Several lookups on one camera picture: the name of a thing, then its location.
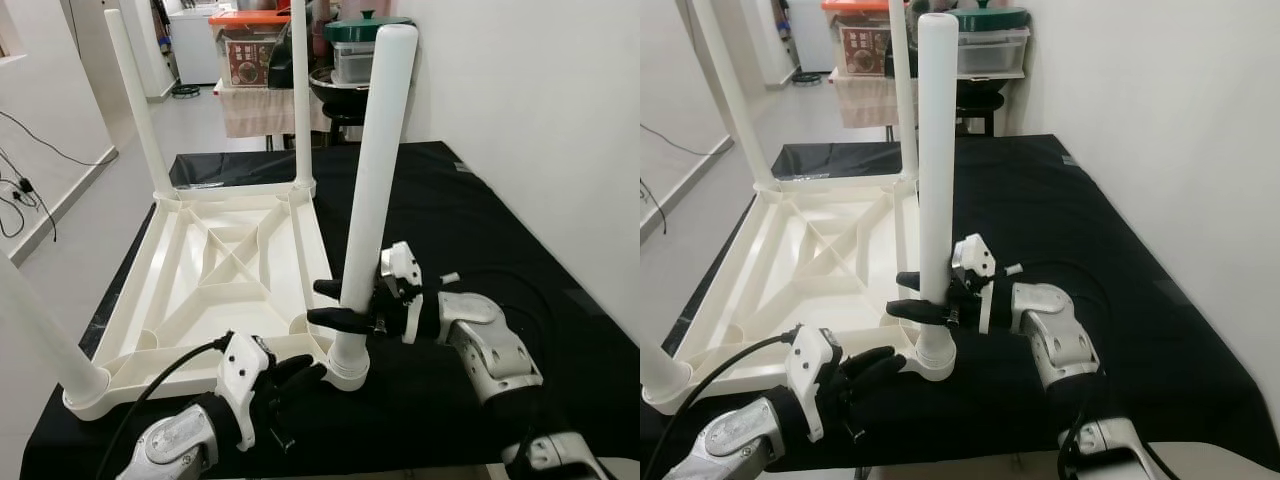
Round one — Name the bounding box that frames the beige cloth covered table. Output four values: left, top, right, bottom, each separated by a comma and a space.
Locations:
215, 85, 331, 139
830, 72, 921, 129

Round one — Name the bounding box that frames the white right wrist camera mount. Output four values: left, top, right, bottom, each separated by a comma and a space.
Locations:
950, 233, 999, 331
378, 242, 426, 346

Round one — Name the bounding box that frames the black round stool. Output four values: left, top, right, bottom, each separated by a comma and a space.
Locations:
322, 100, 369, 146
955, 95, 1001, 138

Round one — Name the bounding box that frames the black bag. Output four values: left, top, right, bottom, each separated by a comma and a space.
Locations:
268, 20, 326, 91

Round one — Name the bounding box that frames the white plastic table top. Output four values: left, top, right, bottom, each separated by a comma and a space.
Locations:
642, 172, 956, 416
62, 180, 373, 421

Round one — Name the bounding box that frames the black tablecloth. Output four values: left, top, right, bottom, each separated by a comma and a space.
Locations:
20, 140, 641, 480
640, 133, 1266, 471

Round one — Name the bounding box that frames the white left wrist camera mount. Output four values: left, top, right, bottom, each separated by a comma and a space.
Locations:
215, 332, 273, 451
785, 325, 841, 443

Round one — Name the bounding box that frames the white cabinet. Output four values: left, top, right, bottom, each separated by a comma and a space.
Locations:
790, 0, 841, 73
165, 5, 226, 86

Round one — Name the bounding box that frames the orange-lidded storage box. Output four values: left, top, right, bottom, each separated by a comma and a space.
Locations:
822, 0, 896, 79
208, 10, 291, 89

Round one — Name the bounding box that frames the clear plastic bag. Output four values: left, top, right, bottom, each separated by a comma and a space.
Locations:
170, 150, 301, 189
778, 143, 901, 181

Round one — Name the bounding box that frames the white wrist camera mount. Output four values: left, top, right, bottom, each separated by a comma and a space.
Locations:
215, 332, 273, 451
378, 242, 426, 346
785, 325, 841, 443
950, 233, 999, 331

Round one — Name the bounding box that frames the green pot lid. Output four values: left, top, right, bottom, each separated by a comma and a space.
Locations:
325, 10, 411, 43
955, 3, 1031, 33

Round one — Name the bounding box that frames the black wall cable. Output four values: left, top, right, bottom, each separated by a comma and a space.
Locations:
0, 150, 59, 241
640, 180, 669, 236
0, 110, 119, 169
640, 122, 736, 159

